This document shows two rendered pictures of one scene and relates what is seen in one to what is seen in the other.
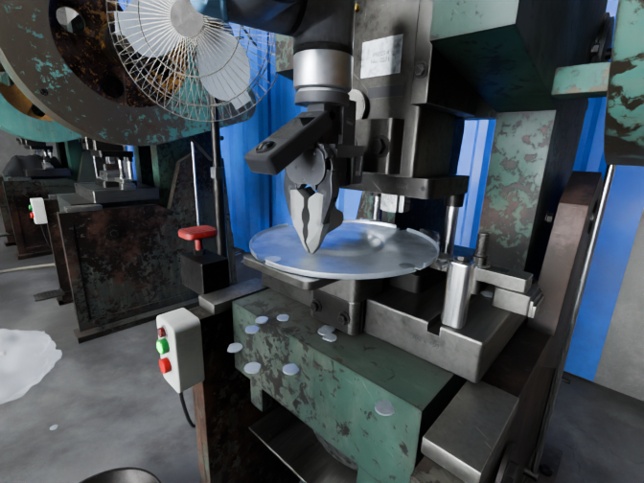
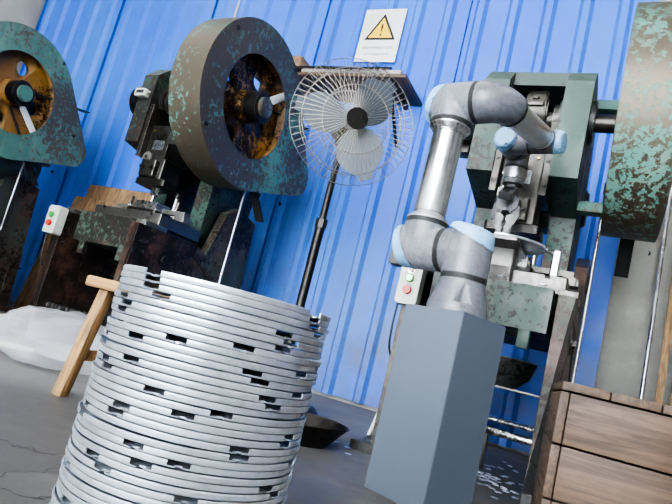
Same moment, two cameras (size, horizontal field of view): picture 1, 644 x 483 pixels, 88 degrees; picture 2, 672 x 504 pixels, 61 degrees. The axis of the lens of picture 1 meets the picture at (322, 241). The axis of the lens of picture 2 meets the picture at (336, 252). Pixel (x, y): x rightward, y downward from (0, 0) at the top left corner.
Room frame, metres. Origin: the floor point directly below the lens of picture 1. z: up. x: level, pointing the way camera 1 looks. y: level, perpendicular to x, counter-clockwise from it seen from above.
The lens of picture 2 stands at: (-1.19, 1.06, 0.30)
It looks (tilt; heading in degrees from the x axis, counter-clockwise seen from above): 9 degrees up; 343
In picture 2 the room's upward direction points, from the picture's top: 14 degrees clockwise
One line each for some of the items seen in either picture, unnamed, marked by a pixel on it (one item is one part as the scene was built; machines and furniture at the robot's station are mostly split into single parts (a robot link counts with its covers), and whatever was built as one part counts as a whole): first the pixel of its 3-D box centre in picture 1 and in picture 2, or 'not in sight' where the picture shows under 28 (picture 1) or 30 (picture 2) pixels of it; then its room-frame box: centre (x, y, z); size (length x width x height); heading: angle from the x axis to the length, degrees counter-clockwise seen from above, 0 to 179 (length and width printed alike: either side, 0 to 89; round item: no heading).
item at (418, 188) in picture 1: (399, 188); (513, 235); (0.63, -0.14, 0.86); 0.20 x 0.16 x 0.05; 47
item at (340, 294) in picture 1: (333, 286); (499, 261); (0.49, -0.02, 0.72); 0.25 x 0.14 x 0.14; 137
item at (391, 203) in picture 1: (394, 200); not in sight; (0.62, -0.13, 0.84); 0.05 x 0.03 x 0.04; 47
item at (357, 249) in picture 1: (342, 241); (503, 243); (0.51, -0.03, 0.79); 0.29 x 0.29 x 0.01
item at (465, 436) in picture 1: (536, 409); (570, 364); (0.55, -0.43, 0.45); 0.92 x 0.12 x 0.90; 137
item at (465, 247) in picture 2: not in sight; (466, 250); (0.08, 0.34, 0.62); 0.13 x 0.12 x 0.14; 35
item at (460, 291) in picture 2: not in sight; (459, 295); (0.08, 0.34, 0.50); 0.15 x 0.15 x 0.10
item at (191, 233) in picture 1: (198, 245); not in sight; (0.68, 0.26, 0.72); 0.07 x 0.06 x 0.08; 137
